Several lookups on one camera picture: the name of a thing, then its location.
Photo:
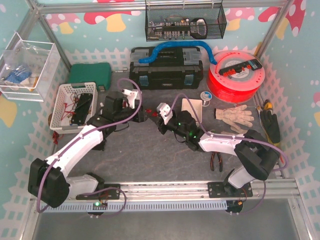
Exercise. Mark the clear acrylic box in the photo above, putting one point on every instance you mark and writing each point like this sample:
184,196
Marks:
42,58

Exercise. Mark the green plastic case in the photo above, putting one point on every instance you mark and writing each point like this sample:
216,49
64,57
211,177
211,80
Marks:
99,73

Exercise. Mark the orange black pliers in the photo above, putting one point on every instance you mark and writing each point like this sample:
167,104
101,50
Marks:
216,158

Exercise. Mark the yellow black tool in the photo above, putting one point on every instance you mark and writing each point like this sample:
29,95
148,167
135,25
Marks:
267,105

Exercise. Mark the black device in basket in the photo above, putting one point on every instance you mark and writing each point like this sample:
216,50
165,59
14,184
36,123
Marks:
81,109

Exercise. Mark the black power strip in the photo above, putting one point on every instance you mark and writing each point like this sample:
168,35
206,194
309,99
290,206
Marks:
252,64

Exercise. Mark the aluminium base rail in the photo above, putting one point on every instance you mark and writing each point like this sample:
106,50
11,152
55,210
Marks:
169,191

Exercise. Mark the blue white glove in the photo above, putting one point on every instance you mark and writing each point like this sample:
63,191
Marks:
19,76

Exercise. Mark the red spring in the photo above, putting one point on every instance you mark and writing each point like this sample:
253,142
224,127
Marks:
151,112

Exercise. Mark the upper white work glove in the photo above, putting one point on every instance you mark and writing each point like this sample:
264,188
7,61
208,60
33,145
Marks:
235,116

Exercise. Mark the red filament spool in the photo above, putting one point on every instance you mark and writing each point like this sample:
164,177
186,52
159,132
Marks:
236,88

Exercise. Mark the white peg fixture base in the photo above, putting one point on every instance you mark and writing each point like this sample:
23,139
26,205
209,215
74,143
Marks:
101,106

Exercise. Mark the grey slotted cable duct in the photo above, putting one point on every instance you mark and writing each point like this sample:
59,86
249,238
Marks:
135,206

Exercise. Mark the black toolbox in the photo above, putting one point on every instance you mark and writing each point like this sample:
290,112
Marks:
174,68

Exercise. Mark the black wire mesh basket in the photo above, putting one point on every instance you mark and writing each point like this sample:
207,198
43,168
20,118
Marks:
184,22

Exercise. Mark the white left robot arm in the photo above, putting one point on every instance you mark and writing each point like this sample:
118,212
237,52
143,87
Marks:
49,179

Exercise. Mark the white spring box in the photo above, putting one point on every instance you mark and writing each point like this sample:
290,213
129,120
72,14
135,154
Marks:
195,108

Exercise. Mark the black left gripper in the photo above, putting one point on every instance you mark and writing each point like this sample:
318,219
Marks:
139,114

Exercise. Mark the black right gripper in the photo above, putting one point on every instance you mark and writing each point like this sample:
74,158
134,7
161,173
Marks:
161,123

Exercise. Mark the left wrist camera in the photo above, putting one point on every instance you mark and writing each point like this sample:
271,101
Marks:
133,97

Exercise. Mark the white perforated basket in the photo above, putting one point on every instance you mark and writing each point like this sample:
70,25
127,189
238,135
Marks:
66,100

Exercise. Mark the solder wire spool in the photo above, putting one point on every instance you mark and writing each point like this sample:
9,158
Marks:
206,97

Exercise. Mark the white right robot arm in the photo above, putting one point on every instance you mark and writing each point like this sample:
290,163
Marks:
257,158

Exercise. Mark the black yellow rubber glove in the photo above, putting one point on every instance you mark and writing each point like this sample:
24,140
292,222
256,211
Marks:
271,127

